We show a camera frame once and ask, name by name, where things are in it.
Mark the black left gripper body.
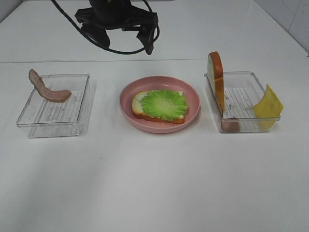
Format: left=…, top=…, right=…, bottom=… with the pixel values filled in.
left=75, top=0, right=158, bottom=30

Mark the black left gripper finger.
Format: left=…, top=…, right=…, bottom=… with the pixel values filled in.
left=137, top=25, right=157, bottom=55
left=81, top=23, right=110, bottom=48

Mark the bacon strip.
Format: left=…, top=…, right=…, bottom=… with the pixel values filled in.
left=28, top=69, right=71, bottom=102
left=221, top=117, right=240, bottom=132

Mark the bread slice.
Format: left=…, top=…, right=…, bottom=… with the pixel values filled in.
left=131, top=90, right=185, bottom=124
left=207, top=51, right=225, bottom=115

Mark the green lettuce leaf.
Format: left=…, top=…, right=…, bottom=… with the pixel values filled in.
left=140, top=89, right=189, bottom=121

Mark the pink round plate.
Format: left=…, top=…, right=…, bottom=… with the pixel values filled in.
left=119, top=76, right=200, bottom=134

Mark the clear left plastic tray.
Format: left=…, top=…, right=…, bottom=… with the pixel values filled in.
left=16, top=74, right=96, bottom=138

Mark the clear plastic tray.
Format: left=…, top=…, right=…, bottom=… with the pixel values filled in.
left=205, top=72, right=281, bottom=133
left=16, top=74, right=96, bottom=138

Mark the clear right plastic tray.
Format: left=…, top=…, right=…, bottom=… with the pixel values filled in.
left=205, top=72, right=281, bottom=133

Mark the yellow cheese slice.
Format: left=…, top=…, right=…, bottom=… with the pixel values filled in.
left=253, top=84, right=284, bottom=131

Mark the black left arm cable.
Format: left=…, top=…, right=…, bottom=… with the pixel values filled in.
left=50, top=0, right=161, bottom=55

